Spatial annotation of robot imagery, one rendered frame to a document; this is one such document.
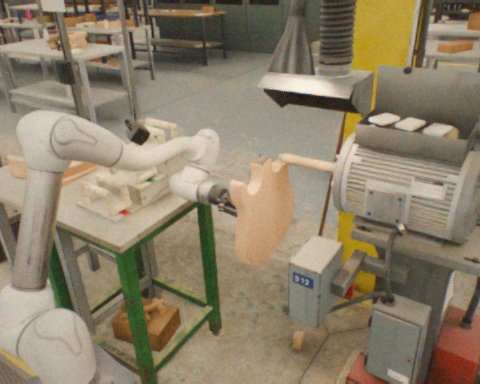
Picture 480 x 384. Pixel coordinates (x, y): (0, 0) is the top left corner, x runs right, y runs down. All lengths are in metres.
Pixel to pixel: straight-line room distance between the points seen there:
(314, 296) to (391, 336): 0.30
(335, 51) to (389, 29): 0.85
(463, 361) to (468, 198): 0.54
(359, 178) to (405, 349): 0.52
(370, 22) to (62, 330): 1.76
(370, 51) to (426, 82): 0.91
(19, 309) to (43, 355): 0.18
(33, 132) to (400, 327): 1.20
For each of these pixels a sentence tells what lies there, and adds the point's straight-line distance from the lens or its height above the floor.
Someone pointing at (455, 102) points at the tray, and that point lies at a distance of 1.35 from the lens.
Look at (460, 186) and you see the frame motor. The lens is 1.25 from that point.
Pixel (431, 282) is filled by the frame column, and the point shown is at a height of 1.01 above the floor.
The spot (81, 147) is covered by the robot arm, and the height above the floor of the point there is 1.42.
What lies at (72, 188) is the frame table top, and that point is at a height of 0.93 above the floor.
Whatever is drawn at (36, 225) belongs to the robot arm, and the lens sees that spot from 1.47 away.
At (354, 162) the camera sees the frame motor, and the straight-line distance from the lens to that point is 1.30.
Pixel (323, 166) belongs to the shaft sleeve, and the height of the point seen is 1.26.
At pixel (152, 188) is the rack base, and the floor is 0.99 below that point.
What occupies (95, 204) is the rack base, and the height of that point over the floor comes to 0.94.
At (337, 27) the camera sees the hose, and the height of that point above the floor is 1.67.
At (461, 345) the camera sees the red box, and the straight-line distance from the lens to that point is 1.58.
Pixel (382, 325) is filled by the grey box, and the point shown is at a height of 0.88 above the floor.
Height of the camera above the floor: 1.87
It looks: 28 degrees down
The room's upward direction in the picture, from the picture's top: 3 degrees counter-clockwise
